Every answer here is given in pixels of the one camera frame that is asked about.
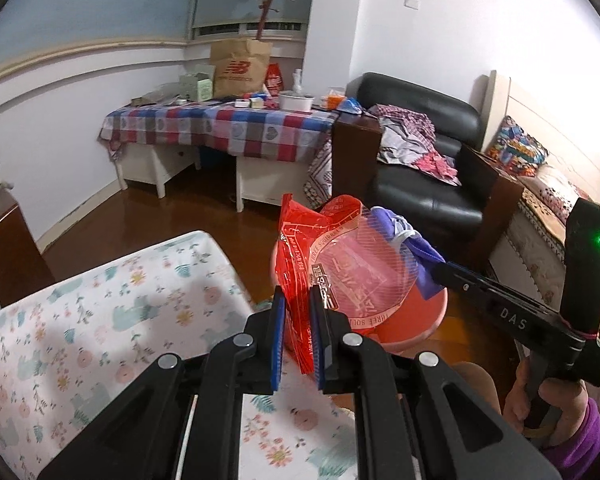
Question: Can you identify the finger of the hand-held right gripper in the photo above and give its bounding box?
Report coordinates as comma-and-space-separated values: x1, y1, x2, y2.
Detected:
442, 259, 502, 289
431, 265, 497, 312

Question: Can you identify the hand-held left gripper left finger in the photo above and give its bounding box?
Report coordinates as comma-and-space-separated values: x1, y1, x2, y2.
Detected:
37, 286, 288, 480

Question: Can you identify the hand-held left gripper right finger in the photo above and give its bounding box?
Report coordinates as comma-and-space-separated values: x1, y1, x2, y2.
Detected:
309, 285, 563, 480

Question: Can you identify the purple cloth piece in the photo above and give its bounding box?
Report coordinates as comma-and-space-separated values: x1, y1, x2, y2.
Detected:
370, 205, 447, 302

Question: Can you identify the pink plastic bucket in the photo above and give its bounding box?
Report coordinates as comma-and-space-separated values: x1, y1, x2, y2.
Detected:
270, 237, 449, 356

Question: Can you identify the red snack bag clear window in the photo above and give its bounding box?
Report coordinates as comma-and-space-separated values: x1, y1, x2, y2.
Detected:
275, 192, 421, 376

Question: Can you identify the person's purple sleeved right forearm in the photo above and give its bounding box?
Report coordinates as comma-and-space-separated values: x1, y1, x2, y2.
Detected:
540, 395, 600, 480

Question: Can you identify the person's right hand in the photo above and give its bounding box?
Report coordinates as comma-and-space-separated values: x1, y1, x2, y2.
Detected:
502, 359, 589, 449

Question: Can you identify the bed with floral bedding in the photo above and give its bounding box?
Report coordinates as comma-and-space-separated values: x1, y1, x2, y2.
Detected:
487, 162, 600, 411

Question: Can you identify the wooden cabinet beside bed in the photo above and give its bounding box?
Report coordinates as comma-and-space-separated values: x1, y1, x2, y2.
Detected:
455, 142, 525, 268

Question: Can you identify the person's leg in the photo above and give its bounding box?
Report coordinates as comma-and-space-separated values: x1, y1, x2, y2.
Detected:
450, 360, 511, 421

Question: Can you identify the black leather sofa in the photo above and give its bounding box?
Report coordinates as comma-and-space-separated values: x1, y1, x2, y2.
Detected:
352, 72, 486, 252

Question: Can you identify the colourful printed pillow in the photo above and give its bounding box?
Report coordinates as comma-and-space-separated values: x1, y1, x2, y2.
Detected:
485, 116, 550, 178

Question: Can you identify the pink floral clothes pile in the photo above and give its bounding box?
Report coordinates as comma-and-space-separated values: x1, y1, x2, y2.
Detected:
367, 104, 463, 186

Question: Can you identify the white wooden table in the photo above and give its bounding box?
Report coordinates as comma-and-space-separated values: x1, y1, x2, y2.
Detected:
115, 142, 326, 212

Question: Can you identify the wooden cabinet beside checkered table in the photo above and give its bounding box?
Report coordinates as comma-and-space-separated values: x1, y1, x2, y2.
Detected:
332, 110, 386, 211

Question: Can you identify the hanging floral cloth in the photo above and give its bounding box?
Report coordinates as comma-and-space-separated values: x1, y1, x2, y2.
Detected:
304, 140, 333, 208

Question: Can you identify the cream bed headboard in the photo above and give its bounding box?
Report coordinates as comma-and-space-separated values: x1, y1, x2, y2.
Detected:
481, 71, 600, 211

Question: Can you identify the checkered tablecloth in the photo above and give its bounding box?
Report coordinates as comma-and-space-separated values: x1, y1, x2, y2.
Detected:
99, 100, 341, 162

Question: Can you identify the white bowl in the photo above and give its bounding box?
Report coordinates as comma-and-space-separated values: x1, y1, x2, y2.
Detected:
279, 91, 315, 113

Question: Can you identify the red snack packet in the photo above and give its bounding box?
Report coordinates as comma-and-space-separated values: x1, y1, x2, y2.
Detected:
265, 62, 286, 96

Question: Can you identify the pale green box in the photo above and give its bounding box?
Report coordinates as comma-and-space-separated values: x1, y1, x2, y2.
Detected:
179, 64, 216, 102

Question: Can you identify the brown paper bag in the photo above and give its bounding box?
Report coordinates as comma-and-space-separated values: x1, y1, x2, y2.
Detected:
210, 39, 273, 100

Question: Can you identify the clear plastic packaging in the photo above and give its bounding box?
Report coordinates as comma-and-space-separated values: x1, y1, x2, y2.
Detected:
132, 85, 181, 106

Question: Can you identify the wooden cabinet beside armchair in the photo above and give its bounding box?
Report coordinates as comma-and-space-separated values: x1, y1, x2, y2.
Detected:
0, 190, 56, 307

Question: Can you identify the frosted glass window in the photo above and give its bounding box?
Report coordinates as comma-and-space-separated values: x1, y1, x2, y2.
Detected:
0, 0, 316, 81

